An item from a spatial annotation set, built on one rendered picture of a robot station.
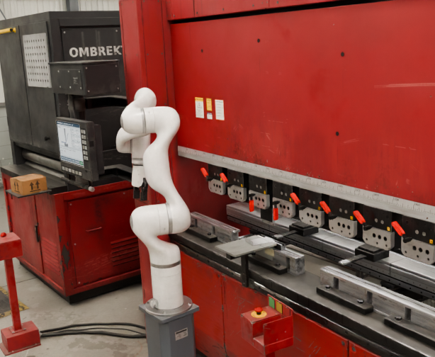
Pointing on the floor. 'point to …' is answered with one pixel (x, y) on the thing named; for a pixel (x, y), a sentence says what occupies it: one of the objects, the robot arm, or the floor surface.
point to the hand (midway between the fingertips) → (139, 197)
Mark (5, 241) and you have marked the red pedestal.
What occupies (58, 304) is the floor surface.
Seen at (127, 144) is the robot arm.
